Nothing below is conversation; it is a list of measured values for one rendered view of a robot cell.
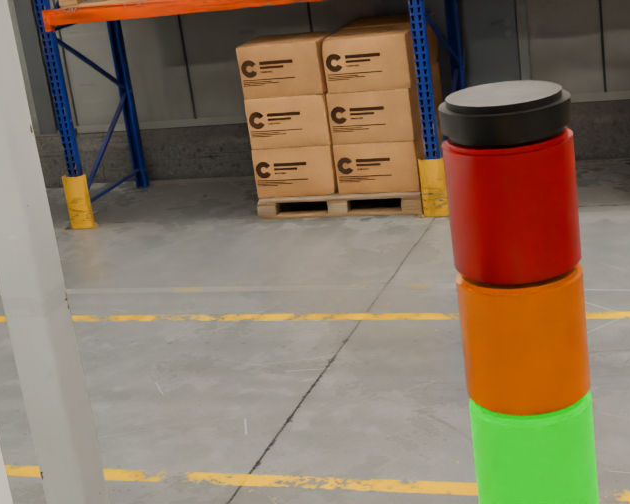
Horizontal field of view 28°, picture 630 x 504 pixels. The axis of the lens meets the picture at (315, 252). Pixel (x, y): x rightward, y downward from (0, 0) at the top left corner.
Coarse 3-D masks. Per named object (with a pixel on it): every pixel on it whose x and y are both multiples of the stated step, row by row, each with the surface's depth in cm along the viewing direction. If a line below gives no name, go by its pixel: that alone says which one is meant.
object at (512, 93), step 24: (456, 96) 48; (480, 96) 48; (504, 96) 47; (528, 96) 46; (552, 96) 46; (456, 120) 46; (480, 120) 46; (504, 120) 45; (528, 120) 45; (552, 120) 46; (480, 144) 46; (504, 144) 46
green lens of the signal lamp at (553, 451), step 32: (480, 416) 51; (512, 416) 50; (544, 416) 49; (576, 416) 50; (480, 448) 51; (512, 448) 50; (544, 448) 49; (576, 448) 50; (480, 480) 52; (512, 480) 50; (544, 480) 50; (576, 480) 50
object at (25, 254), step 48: (0, 0) 290; (0, 48) 289; (0, 96) 289; (0, 144) 293; (0, 192) 297; (0, 240) 302; (48, 240) 307; (0, 288) 306; (48, 288) 306; (48, 336) 307; (48, 384) 312; (48, 432) 317; (48, 480) 322; (96, 480) 326
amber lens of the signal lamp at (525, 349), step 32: (480, 288) 48; (512, 288) 48; (544, 288) 48; (576, 288) 48; (480, 320) 49; (512, 320) 48; (544, 320) 48; (576, 320) 49; (480, 352) 49; (512, 352) 48; (544, 352) 48; (576, 352) 49; (480, 384) 50; (512, 384) 49; (544, 384) 49; (576, 384) 49
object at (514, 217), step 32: (448, 160) 48; (480, 160) 46; (512, 160) 46; (544, 160) 46; (448, 192) 48; (480, 192) 47; (512, 192) 46; (544, 192) 46; (576, 192) 48; (480, 224) 47; (512, 224) 47; (544, 224) 47; (576, 224) 48; (480, 256) 48; (512, 256) 47; (544, 256) 47; (576, 256) 48
